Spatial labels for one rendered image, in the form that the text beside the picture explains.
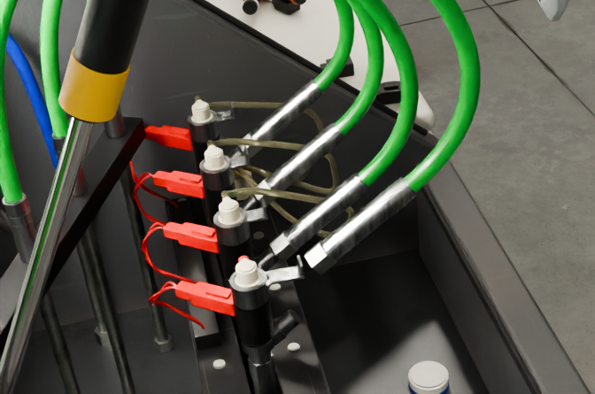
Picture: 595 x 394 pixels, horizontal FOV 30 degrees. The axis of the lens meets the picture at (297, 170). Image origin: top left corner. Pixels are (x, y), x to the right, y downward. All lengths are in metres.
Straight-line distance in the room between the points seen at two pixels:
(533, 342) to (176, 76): 0.42
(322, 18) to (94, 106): 1.09
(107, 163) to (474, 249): 0.36
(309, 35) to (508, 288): 0.50
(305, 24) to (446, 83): 1.78
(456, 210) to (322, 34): 0.36
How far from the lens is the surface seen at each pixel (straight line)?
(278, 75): 1.11
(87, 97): 0.36
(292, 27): 1.42
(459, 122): 0.79
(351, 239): 0.82
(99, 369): 1.19
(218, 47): 1.08
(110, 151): 1.01
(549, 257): 2.56
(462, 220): 1.12
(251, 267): 0.83
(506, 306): 1.02
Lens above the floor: 1.64
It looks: 35 degrees down
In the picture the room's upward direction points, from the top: 7 degrees counter-clockwise
